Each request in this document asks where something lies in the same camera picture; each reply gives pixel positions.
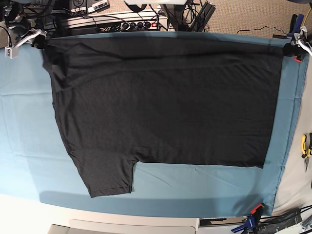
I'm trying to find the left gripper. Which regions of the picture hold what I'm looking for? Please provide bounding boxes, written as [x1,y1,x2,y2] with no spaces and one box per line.
[282,26,312,57]

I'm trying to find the blue clamp top right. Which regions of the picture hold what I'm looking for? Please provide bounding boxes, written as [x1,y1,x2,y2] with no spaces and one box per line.
[287,14,304,38]

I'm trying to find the black bag bottom right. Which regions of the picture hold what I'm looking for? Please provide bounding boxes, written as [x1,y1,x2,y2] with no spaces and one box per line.
[257,208,302,234]

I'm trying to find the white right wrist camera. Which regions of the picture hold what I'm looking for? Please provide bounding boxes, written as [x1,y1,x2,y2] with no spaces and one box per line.
[5,47,19,59]

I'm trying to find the yellow handled pliers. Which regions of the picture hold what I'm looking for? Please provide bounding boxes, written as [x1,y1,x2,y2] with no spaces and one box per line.
[301,133,312,172]

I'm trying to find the black T-shirt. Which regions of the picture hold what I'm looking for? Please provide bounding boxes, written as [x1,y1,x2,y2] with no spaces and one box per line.
[42,37,283,197]

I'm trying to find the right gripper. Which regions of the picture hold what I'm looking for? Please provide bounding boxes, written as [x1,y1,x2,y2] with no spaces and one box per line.
[5,19,47,49]

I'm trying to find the orange black clamp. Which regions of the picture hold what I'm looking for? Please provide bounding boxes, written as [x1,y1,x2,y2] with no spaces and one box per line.
[294,55,304,63]

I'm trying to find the blue clamp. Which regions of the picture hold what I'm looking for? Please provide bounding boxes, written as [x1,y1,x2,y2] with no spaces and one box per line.
[287,14,304,38]
[231,203,265,234]

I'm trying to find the teal table cloth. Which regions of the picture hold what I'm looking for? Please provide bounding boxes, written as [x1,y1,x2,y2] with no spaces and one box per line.
[0,44,310,218]

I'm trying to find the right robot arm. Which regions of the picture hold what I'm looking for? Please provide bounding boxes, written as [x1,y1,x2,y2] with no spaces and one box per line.
[0,0,52,48]

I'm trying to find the blue clamp bottom right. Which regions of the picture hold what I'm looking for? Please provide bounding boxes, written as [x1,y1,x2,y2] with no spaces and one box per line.
[231,203,265,234]

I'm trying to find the white power strip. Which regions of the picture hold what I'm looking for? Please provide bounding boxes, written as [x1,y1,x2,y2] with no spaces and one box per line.
[61,14,169,31]

